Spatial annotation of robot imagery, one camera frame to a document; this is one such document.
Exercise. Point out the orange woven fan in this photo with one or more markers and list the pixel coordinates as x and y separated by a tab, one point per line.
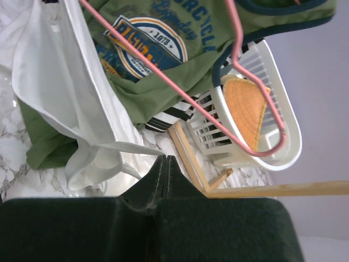
247	107

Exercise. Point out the pink wire hanger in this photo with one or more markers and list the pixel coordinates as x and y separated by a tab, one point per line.
236	23

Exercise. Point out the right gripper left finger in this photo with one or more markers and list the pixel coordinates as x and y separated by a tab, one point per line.
83	229

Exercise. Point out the wooden clothes rack frame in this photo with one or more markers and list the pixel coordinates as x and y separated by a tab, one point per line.
211	190

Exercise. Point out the white plastic laundry basket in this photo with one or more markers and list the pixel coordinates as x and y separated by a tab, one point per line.
258	59

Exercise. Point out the striped cloth right of top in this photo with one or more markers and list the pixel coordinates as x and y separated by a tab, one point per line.
162	121

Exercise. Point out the green graphic tank top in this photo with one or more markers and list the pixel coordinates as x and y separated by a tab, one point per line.
188	40

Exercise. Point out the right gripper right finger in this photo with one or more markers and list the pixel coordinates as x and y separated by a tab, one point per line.
188	226

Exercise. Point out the white cloth under green top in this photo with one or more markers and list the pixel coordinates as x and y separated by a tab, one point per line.
14	16

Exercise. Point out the white tank top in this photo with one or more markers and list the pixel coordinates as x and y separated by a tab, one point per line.
72	115

